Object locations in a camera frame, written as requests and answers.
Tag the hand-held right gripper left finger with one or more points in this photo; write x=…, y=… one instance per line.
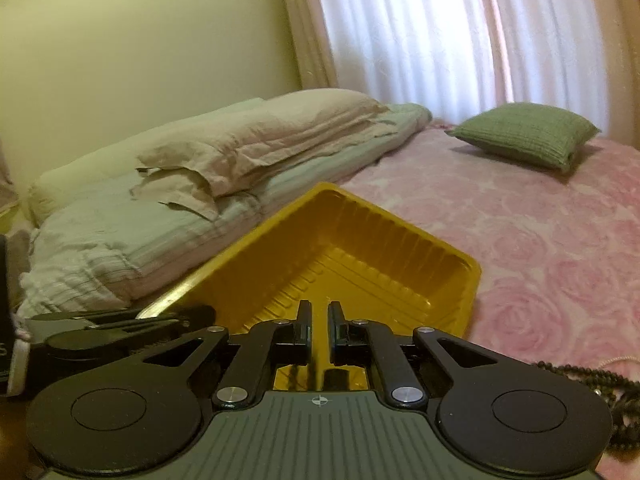
x=305, y=332

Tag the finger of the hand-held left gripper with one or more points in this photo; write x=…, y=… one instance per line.
x=115, y=342
x=200, y=314

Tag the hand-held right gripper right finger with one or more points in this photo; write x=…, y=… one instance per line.
x=335, y=332

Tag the yellow plastic tray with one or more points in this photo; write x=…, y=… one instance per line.
x=350, y=240

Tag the striped grey duvet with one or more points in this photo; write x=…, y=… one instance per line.
x=125, y=250

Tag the cream quilted bedding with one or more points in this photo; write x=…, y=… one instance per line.
x=75, y=180

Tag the large beige pillow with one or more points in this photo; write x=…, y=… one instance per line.
x=270, y=135

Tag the pink rose print blanket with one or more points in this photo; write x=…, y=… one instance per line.
x=525, y=240

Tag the green checked cushion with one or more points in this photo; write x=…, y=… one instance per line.
x=525, y=132

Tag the beige curtain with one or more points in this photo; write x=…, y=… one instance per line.
x=305, y=25
x=625, y=60

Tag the white sheer curtain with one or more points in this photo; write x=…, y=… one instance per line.
x=425, y=35

